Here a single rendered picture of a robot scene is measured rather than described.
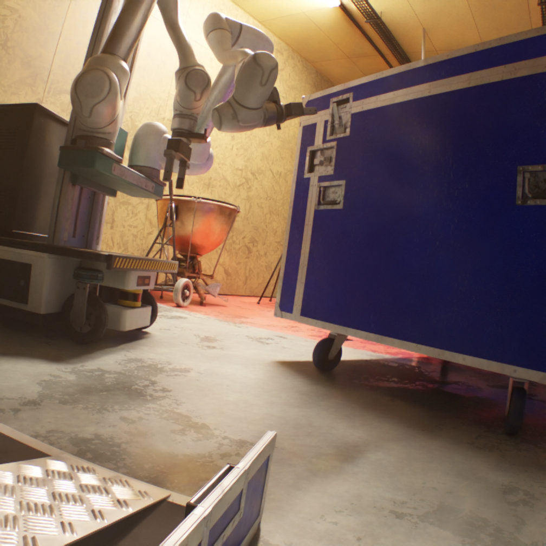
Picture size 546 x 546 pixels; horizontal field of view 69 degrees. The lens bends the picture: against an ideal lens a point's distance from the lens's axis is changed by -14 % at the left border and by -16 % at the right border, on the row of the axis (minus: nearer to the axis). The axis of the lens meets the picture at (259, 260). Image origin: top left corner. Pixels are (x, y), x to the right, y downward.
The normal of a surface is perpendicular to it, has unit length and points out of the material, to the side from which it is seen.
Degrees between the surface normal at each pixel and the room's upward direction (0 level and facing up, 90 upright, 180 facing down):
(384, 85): 90
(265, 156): 90
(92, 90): 95
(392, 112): 90
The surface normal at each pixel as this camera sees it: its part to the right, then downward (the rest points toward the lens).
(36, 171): 0.98, 0.13
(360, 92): -0.83, -0.12
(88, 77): 0.26, 0.18
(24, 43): 0.80, 0.10
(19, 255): -0.15, -0.04
